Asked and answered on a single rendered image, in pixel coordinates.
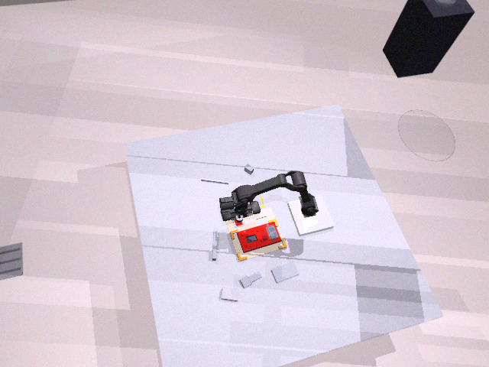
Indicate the cream flat plate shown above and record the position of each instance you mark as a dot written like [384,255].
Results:
[264,217]

